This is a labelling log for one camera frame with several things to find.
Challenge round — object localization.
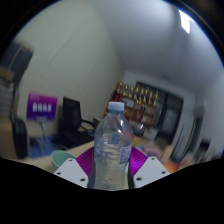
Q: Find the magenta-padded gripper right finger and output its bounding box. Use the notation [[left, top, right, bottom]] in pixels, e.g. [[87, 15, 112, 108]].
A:
[[127, 146, 170, 189]]

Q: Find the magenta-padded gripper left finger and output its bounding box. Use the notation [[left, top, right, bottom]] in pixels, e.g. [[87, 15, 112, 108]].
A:
[[53, 146, 98, 189]]

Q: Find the clear plastic water bottle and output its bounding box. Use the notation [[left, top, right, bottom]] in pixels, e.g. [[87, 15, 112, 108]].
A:
[[87, 101, 135, 191]]

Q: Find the black office chair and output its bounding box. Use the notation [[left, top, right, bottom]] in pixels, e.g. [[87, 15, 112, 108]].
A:
[[61, 96, 96, 141]]

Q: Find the black framed glass door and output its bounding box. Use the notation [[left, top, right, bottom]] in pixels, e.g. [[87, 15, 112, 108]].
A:
[[134, 80, 184, 138]]

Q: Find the small black suitcase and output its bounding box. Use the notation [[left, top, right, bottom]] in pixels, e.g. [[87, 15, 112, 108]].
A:
[[11, 117, 30, 160]]

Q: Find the wooden shelf unit with trophies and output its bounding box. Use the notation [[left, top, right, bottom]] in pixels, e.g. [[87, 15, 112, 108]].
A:
[[109, 80, 161, 129]]

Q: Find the purple sign board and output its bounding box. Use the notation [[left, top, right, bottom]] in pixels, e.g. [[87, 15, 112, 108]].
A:
[[26, 91, 59, 122]]

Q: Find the silver ribbed suitcase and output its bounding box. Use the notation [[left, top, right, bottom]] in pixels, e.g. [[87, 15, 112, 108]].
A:
[[0, 79, 16, 118]]

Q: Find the ceiling light strip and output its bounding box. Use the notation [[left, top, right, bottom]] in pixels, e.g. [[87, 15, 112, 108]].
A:
[[178, 8, 193, 35]]

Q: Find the dark suitcase with tan straps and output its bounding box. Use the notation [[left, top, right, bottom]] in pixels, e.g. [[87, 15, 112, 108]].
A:
[[0, 41, 35, 84]]

